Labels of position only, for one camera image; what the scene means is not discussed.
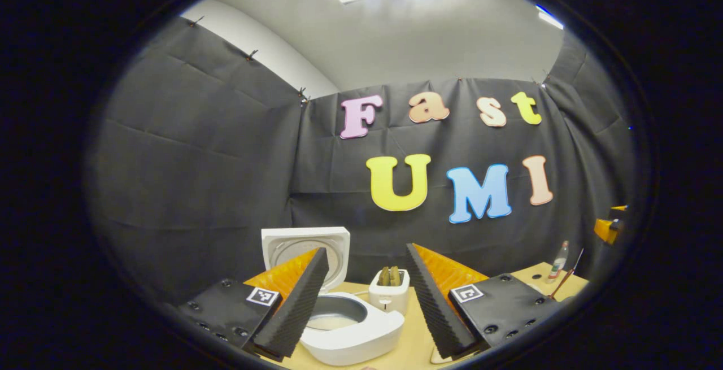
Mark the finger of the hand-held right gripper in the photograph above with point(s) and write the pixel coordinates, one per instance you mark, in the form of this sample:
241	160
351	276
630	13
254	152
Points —
619	209
605	230

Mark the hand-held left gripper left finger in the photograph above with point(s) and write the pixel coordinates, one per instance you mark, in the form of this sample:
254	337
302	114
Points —
299	313

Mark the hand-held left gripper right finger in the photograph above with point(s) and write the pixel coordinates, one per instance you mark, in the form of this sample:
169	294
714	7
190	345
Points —
435	308

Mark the white rice cooker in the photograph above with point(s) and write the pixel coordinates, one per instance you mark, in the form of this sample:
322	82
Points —
361	336

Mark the white toaster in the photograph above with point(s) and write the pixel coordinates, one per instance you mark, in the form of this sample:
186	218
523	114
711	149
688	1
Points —
390	297

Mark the brown bread slice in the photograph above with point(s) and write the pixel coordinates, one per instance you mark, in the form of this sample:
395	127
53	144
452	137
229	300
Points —
384	275
395	275

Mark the plastic water bottle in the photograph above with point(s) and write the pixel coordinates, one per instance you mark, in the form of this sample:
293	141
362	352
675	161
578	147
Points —
558	265

